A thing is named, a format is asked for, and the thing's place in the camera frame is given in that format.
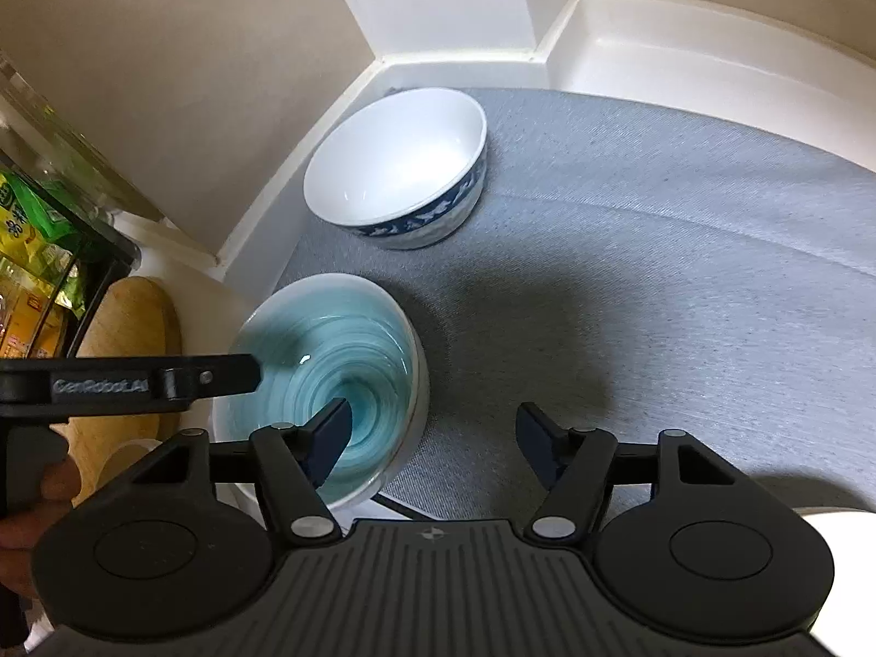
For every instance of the light blue ceramic bowl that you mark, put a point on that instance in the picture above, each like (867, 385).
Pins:
(327, 336)

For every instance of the green yellow snack packet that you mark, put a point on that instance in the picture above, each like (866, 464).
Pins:
(39, 246)

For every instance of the wooden cutting board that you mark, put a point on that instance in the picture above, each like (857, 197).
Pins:
(136, 321)

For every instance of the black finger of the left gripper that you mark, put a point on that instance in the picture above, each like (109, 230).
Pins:
(190, 378)

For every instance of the grey table mat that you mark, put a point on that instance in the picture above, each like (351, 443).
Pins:
(637, 269)

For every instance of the white plate blue floral print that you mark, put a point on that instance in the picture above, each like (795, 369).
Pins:
(846, 623)

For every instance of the person's left hand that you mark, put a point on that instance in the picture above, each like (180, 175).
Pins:
(19, 534)

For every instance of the black spice rack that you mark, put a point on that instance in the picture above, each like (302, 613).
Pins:
(36, 327)

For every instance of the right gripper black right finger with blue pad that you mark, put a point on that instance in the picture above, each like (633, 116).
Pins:
(573, 466)

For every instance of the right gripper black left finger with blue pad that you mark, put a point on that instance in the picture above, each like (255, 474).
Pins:
(292, 464)

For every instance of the white bowl blue pattern rim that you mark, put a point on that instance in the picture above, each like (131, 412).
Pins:
(404, 172)

